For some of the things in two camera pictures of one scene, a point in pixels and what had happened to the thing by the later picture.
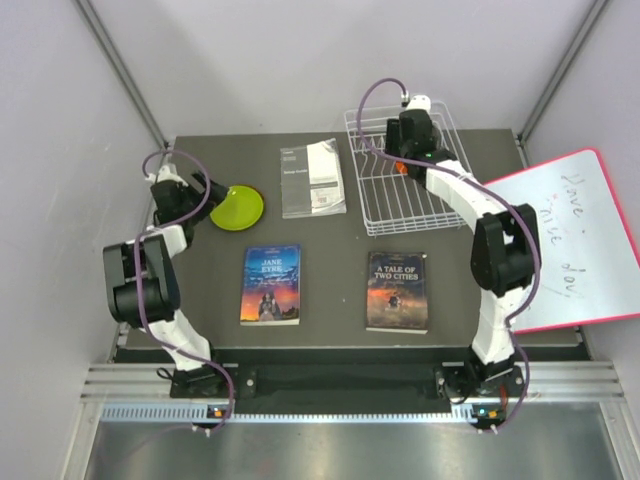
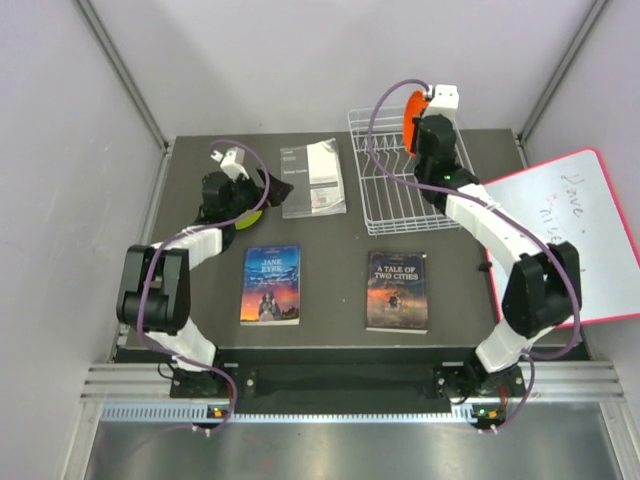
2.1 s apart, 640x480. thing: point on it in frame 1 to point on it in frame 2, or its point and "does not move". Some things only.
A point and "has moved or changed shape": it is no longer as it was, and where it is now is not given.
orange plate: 401,167 has moved or changed shape
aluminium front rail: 555,392 does not move
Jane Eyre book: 271,280 does not move
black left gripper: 217,193 to 278,191
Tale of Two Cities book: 397,292 does not move
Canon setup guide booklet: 311,180 does not move
